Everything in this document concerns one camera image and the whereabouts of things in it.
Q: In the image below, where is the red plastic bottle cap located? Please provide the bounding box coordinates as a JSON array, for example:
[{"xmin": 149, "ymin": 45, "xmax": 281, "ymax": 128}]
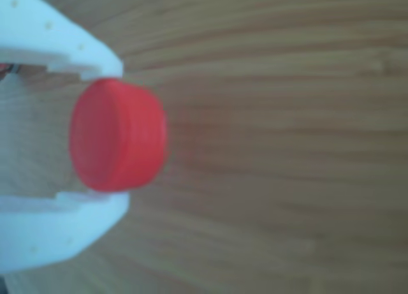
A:
[{"xmin": 68, "ymin": 78, "xmax": 170, "ymax": 193}]

